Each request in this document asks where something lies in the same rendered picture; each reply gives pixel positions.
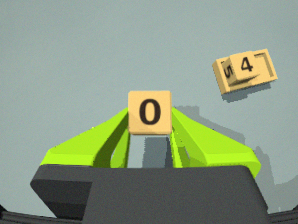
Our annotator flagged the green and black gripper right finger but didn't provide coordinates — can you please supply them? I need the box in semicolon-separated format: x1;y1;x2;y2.
170;107;261;178

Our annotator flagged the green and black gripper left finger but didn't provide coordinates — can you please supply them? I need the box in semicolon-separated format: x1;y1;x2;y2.
40;107;131;168

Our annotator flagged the yellow shallow tray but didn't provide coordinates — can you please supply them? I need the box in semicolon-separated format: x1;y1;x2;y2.
212;49;278;95

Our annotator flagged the tan number cube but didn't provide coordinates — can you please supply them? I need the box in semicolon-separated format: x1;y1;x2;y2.
221;51;261;87
128;91;172;136

